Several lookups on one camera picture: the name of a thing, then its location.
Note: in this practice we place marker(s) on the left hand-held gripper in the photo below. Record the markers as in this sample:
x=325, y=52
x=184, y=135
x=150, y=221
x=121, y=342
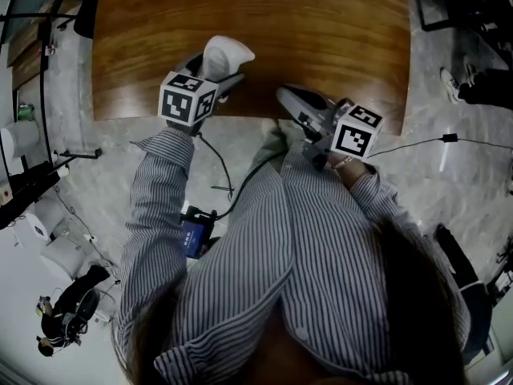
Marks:
x=182, y=100

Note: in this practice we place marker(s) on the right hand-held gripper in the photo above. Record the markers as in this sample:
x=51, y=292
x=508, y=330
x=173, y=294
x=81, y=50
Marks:
x=354, y=134

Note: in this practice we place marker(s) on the person's left forearm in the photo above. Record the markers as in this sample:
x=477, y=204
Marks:
x=160, y=195

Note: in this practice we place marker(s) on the person's right forearm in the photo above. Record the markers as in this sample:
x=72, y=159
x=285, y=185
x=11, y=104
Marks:
x=376, y=191

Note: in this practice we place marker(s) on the person's leg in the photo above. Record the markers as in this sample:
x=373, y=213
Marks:
x=489, y=94
x=272, y=143

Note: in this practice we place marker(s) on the brown wooden table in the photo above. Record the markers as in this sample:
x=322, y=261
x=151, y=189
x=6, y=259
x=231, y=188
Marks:
x=300, y=26

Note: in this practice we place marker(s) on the person's striped shirt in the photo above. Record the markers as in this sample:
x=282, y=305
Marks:
x=300, y=255

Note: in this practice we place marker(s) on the black device with blue screen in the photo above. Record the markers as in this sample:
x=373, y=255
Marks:
x=194, y=235

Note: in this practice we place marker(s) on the black metal stand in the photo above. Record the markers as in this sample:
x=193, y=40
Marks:
x=45, y=94

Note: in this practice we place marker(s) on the brown wooden shelf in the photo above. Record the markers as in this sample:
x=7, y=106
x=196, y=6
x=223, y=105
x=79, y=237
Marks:
x=26, y=54

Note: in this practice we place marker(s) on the green object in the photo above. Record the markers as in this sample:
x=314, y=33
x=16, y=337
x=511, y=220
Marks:
x=26, y=112

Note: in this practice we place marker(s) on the white cylindrical bin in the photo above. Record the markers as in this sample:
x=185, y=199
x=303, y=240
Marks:
x=22, y=139

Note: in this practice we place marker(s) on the black office chair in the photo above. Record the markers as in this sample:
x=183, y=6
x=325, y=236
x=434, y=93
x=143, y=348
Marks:
x=469, y=287

